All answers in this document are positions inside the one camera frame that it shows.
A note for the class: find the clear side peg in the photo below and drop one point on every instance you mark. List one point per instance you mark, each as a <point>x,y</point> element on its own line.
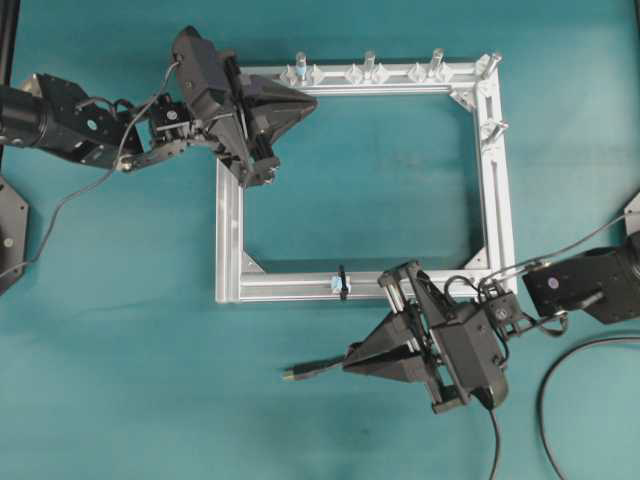
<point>491,131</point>

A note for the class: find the clear peg with blue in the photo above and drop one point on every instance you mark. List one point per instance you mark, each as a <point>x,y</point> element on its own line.
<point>302,73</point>

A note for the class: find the clear corner peg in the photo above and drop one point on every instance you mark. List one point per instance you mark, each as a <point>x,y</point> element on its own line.
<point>487,64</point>

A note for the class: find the clear acrylic peg right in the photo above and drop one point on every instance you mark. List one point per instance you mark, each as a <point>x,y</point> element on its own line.
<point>435,71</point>

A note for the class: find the clear acrylic peg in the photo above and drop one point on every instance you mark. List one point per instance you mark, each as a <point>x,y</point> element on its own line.
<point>368,72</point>
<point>435,71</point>

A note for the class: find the clear acrylic peg middle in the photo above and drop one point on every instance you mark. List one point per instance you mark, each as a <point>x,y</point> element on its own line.
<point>368,72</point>

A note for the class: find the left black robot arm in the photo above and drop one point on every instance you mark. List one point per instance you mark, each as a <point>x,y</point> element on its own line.
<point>58,117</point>

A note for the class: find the black vertical rail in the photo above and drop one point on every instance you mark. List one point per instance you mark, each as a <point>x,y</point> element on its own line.
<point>9,19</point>

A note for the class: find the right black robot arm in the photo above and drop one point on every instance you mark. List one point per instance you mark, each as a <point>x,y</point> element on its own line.
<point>603,282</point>

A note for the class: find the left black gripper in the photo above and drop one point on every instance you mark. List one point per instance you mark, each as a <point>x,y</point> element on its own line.
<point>225,103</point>

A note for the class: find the silver aluminium extrusion frame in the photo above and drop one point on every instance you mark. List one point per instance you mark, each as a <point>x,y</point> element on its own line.
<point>240,279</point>

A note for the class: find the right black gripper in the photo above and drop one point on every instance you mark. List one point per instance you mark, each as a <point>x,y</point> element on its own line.
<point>461,355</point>

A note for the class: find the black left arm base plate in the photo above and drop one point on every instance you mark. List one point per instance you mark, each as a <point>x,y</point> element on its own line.
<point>14,227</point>

